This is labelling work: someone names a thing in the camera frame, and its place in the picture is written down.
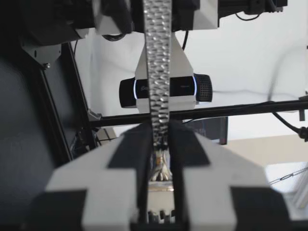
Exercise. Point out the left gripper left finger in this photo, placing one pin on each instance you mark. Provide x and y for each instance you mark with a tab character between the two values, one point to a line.
96	183

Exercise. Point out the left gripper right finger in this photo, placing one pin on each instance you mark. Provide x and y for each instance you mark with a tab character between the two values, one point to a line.
216	178

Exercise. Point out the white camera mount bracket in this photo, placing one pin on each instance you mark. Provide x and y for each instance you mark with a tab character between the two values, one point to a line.
181	65

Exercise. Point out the fixed camera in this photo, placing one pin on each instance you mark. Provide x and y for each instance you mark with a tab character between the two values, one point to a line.
203	90

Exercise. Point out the silver metal fork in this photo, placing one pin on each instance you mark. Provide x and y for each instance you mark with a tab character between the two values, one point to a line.
158	72

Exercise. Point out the black frame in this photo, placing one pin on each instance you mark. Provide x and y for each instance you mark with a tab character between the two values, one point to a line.
216	111

